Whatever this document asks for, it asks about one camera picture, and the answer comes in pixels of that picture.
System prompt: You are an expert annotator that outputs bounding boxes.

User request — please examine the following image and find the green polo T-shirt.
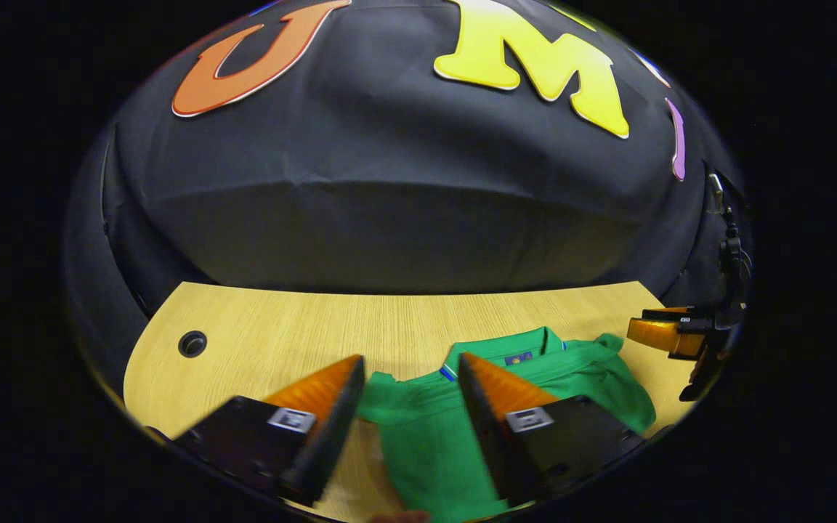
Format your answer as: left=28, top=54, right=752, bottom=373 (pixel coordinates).
left=357, top=327, right=658, bottom=523

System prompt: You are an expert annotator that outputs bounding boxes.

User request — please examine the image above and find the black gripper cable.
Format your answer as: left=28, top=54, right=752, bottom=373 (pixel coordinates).
left=705, top=173, right=752, bottom=306

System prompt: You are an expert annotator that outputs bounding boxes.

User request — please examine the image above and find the black backdrop cloth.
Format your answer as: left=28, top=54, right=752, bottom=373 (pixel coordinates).
left=62, top=0, right=753, bottom=378

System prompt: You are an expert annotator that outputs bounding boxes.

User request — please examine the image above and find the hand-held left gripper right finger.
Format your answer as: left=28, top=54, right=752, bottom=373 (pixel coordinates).
left=457, top=352, right=646, bottom=508

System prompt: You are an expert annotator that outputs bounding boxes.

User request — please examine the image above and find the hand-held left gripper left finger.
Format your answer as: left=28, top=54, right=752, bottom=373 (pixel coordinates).
left=174, top=354, right=367, bottom=508

